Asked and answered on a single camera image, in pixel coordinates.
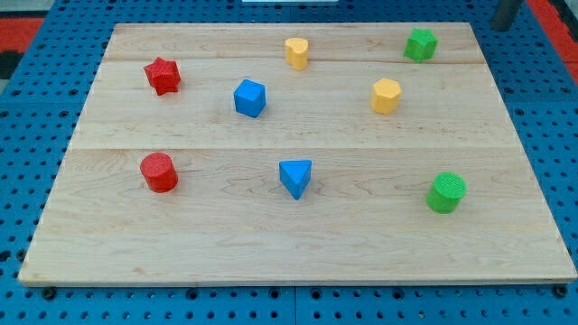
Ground green star block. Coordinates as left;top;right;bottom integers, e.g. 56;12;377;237
404;28;437;63

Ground blue triangle block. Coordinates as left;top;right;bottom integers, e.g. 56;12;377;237
279;160;312;200

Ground yellow hexagon block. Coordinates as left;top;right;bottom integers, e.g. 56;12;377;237
370;79;402;115

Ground light wooden board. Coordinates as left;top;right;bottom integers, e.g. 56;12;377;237
19;23;577;287

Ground yellow heart block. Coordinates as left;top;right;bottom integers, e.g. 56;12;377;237
284;38;309;71

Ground red cylinder block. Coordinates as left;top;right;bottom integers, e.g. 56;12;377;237
140;152;178;193

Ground green cylinder block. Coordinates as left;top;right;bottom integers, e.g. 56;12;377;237
425;172;467;214

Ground blue cube block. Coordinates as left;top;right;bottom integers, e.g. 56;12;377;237
233;79;266;118

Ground red star block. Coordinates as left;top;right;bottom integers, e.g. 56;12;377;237
144;57;181;96

